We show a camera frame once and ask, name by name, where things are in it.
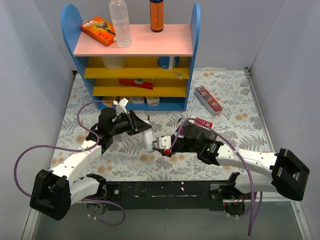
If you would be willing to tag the white and red remote control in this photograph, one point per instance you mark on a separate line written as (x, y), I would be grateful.
(148, 140)

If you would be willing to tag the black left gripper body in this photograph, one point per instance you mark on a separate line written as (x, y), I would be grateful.
(132, 122)

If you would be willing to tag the yellow orange box on shelf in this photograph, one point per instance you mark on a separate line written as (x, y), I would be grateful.
(108, 100)

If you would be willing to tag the red box on shelf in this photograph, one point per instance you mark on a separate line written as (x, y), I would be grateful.
(145, 83)

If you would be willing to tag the white orange soap box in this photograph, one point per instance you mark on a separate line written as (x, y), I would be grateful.
(137, 100)

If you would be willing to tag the clear plastic bottle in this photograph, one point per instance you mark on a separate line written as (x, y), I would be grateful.
(120, 20)

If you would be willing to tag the black tv remote control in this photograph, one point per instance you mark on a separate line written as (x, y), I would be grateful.
(207, 133)

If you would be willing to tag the blue white box on shelf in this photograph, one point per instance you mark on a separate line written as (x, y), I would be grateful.
(168, 62)

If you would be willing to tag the white cup on shelf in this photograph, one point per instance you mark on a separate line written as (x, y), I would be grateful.
(114, 62)

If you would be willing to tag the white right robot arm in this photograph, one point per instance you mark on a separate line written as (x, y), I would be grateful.
(282, 172)

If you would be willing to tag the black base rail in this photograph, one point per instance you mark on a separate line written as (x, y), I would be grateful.
(173, 195)

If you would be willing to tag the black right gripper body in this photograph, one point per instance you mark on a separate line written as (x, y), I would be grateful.
(172, 145)

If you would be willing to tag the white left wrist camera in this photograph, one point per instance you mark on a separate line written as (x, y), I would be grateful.
(120, 106)

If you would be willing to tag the orange cologne bottle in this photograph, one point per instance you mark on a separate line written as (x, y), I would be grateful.
(156, 15)

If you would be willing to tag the red toothpaste box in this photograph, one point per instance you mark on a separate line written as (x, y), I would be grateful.
(206, 98)

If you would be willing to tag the blue and yellow shelf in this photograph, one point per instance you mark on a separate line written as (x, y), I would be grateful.
(172, 86)

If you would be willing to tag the orange razor box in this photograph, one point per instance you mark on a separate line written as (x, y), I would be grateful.
(100, 30)

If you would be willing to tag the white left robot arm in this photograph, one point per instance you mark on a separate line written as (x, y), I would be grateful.
(55, 190)

